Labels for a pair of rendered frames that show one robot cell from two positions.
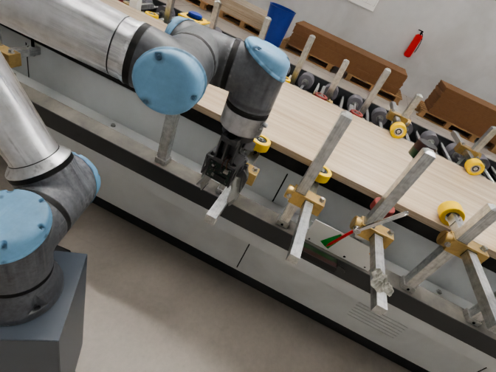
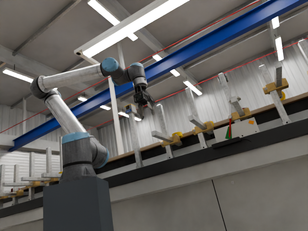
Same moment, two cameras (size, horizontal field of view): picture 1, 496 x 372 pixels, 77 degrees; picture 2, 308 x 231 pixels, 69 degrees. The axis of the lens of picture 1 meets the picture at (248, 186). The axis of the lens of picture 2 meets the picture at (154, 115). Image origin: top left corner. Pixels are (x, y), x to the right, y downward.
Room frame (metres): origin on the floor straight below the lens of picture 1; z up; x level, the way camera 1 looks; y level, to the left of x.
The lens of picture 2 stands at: (-0.60, -0.42, 0.41)
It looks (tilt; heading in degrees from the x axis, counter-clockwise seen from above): 22 degrees up; 20
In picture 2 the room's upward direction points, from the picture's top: 12 degrees counter-clockwise
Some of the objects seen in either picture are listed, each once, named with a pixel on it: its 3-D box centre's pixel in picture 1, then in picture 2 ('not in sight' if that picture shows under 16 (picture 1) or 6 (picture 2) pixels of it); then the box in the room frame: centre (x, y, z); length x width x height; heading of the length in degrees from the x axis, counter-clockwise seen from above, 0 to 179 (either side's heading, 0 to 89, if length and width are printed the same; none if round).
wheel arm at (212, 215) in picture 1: (235, 181); (168, 139); (0.83, 0.04, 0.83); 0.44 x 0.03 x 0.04; 176
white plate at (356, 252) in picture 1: (342, 246); (235, 131); (0.85, -0.39, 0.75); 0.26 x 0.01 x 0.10; 86
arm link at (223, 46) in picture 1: (199, 54); (121, 76); (0.55, 0.18, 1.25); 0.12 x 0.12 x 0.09; 9
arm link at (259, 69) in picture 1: (257, 78); (137, 73); (0.58, 0.07, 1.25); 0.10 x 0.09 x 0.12; 99
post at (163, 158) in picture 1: (173, 108); (135, 140); (0.93, 0.34, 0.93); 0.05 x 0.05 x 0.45; 86
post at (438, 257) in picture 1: (438, 257); (276, 98); (0.86, -0.67, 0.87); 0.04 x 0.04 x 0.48; 86
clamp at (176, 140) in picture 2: (238, 169); (170, 141); (0.91, 0.05, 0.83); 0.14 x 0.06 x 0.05; 86
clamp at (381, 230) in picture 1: (370, 230); (239, 115); (0.88, -0.44, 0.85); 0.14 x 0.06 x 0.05; 86
